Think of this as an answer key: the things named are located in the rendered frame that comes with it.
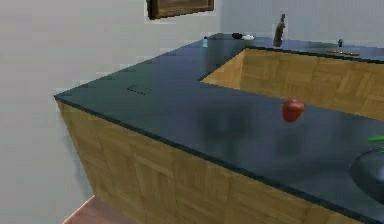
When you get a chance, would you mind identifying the wooden counter with dark top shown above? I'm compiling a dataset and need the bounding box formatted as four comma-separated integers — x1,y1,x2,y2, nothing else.
53,32,384,224

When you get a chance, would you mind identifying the black and white small object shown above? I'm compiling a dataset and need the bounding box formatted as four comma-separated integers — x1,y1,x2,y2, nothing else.
231,32,256,41

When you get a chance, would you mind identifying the red apple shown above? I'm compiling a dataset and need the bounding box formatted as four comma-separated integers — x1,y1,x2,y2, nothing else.
281,98,306,124

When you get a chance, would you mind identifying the dark round pot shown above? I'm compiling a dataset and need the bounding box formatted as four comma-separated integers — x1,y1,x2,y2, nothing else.
349,147,384,205

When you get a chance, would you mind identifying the brown framed wall picture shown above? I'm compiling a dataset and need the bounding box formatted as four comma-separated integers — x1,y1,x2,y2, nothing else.
146,0,215,21

